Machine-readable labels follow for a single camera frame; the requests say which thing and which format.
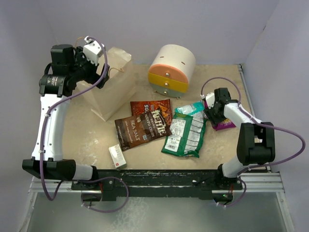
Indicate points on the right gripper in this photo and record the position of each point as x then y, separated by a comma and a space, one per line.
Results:
214, 120

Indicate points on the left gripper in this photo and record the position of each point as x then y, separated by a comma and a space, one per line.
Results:
79, 58

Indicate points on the purple snack bag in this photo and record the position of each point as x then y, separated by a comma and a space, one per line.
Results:
224, 125

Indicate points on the white paper bag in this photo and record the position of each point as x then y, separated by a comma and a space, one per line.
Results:
117, 89

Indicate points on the teal snack bag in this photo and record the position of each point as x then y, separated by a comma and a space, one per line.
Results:
195, 110

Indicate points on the green snack bag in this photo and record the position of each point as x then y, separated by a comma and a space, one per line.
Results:
187, 136

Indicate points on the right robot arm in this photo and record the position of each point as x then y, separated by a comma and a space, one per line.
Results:
256, 141

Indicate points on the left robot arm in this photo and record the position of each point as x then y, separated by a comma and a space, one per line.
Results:
69, 66

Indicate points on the red chips bag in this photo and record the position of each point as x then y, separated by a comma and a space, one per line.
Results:
140, 107

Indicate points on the brown Kettle chips bag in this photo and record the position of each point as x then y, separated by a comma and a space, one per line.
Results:
140, 129

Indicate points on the pastel mini drawer cabinet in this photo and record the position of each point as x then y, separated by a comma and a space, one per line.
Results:
171, 71

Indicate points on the small white box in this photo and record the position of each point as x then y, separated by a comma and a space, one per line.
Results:
117, 157

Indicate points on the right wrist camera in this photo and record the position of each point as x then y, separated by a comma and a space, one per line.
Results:
208, 99

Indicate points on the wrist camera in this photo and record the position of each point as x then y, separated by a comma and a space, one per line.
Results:
208, 99
93, 50

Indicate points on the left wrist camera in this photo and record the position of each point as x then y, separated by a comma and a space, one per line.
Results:
93, 50

